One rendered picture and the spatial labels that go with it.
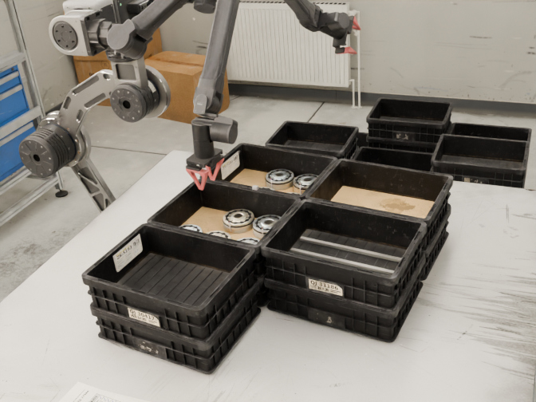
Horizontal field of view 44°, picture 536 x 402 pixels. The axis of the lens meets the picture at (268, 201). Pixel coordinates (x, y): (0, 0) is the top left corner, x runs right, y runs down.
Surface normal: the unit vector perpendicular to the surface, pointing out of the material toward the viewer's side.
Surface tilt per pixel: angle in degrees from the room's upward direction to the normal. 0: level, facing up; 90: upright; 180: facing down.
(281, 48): 90
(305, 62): 90
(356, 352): 0
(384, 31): 90
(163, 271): 0
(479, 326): 0
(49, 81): 90
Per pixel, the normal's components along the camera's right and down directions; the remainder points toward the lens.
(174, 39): -0.37, 0.49
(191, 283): -0.07, -0.86
